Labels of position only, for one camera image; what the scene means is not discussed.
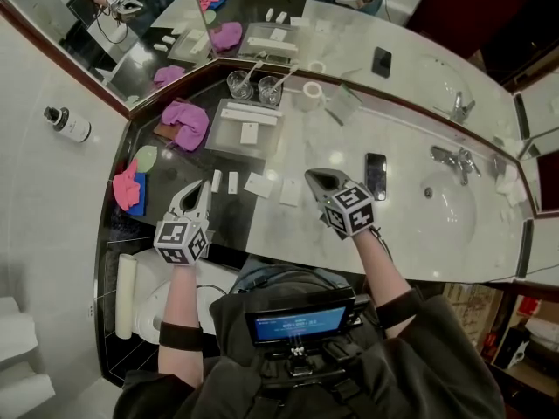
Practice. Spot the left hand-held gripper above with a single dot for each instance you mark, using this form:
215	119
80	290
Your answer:
181	242

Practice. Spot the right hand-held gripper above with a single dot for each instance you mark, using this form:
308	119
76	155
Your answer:
349	212

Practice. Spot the black forearm band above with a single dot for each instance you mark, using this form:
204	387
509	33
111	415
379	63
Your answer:
399	310
181	335

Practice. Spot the person's right forearm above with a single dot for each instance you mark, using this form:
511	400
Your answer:
375	264

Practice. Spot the person's left forearm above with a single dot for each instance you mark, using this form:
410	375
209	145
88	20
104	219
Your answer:
183	295

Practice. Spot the black smartphone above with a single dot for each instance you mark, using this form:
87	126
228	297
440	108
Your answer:
376	175

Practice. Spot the blue cloth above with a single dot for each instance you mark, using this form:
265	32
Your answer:
140	201

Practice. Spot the green pen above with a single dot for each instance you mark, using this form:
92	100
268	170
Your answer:
333	116

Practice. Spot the clear acrylic tray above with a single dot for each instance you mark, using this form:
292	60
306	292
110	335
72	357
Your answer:
227	142

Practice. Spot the pink cloth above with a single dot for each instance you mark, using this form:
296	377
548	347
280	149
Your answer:
126	188

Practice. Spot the brown cloth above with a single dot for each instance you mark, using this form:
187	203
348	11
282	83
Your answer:
163	130

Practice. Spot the purple towel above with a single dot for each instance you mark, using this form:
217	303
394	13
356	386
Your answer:
188	120

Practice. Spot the printed card with green edge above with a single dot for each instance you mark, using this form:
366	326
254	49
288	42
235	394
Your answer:
345	100

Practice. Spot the person's blue jeans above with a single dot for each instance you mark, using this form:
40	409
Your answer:
262	269

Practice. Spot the white tape roll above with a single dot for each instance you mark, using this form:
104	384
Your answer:
305	90

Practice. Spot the clear drinking glass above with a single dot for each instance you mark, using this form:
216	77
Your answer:
270	94
240	89

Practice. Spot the white toothbrush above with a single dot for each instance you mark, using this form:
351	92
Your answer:
287	77
254	72

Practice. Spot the cream paper roll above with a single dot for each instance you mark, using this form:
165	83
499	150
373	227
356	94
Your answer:
126	297

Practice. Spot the white toilet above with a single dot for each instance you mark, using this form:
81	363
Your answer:
148	312

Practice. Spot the white sink basin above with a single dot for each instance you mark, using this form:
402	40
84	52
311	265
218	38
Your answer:
452	221

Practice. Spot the chrome faucet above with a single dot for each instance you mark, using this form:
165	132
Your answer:
460	160

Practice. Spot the white bottle with black cap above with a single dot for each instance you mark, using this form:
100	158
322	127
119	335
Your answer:
74	127

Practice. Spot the black chest-mounted monitor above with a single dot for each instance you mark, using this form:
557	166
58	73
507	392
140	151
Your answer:
301	323

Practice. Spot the white crumpled tissue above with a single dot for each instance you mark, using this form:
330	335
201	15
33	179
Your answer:
511	188

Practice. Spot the cardboard box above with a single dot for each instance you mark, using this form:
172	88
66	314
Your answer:
474	308

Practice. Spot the person's dark jacket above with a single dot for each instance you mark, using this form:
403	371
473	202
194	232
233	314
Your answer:
428	365

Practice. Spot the red box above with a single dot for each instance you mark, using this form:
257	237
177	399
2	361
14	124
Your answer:
528	304

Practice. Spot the black box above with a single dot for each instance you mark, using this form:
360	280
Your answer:
506	347

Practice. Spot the white plastic bag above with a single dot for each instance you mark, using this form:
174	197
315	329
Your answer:
543	334

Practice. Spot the large wall mirror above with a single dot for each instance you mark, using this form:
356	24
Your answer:
349	33

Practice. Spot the angled side wall mirror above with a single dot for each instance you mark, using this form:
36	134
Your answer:
541	111
57	24

